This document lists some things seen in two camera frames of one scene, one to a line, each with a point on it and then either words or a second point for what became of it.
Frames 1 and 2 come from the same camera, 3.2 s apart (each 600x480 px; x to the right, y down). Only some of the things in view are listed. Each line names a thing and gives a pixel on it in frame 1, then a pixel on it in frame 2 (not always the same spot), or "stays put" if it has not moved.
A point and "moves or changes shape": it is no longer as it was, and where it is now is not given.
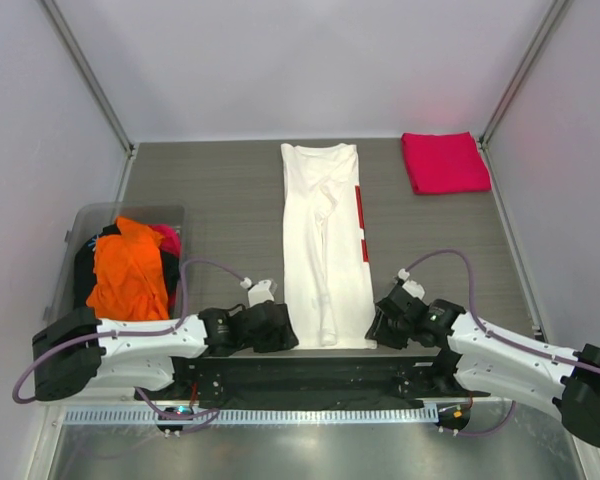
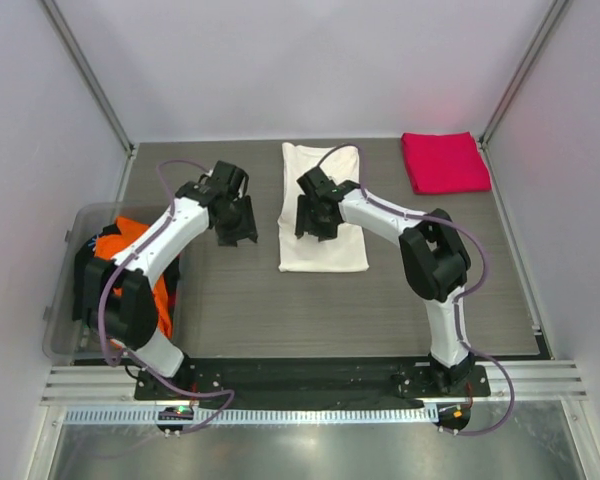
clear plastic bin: (90, 219) stays put
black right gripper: (384, 337) to (305, 224)
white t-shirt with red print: (331, 304) moves or changes shape
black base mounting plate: (273, 382) stays put
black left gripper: (283, 337) to (245, 230)
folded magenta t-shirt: (441, 163) stays put
